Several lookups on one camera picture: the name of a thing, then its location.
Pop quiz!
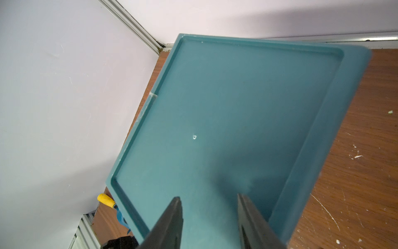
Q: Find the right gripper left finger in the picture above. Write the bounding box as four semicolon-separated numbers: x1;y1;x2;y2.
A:
138;197;183;249

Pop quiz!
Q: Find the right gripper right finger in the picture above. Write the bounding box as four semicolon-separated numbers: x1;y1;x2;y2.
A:
237;194;286;249

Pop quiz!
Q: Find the teal three-drawer cabinet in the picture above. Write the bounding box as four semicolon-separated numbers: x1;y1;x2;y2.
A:
106;34;372;249

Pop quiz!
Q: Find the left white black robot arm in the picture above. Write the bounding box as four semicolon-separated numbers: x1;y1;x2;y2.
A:
100;236;139;249

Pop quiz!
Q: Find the teal garden hand rake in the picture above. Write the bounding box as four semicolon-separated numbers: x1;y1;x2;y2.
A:
97;193;131;232

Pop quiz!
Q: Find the aluminium front rail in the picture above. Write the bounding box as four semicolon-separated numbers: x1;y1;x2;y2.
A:
69;212;101;249

